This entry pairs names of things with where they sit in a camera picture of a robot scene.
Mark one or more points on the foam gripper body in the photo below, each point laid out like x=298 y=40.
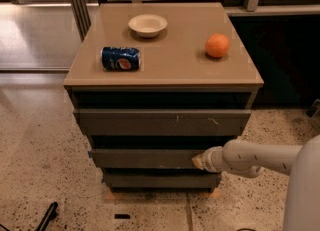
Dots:
x=208 y=158

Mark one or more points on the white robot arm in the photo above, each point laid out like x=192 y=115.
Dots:
x=300 y=162

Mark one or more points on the grey bottom drawer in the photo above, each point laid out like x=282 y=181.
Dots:
x=179 y=181

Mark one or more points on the grey drawer cabinet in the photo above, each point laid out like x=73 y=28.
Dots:
x=175 y=73

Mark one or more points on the grey top drawer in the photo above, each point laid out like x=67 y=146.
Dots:
x=162 y=122

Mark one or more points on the orange fruit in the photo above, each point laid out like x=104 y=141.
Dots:
x=217 y=45

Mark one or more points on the blue pepsi can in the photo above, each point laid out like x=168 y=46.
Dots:
x=120 y=58

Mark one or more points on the white bowl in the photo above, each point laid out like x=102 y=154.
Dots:
x=147 y=25

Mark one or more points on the black object on floor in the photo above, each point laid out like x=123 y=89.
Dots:
x=51 y=214

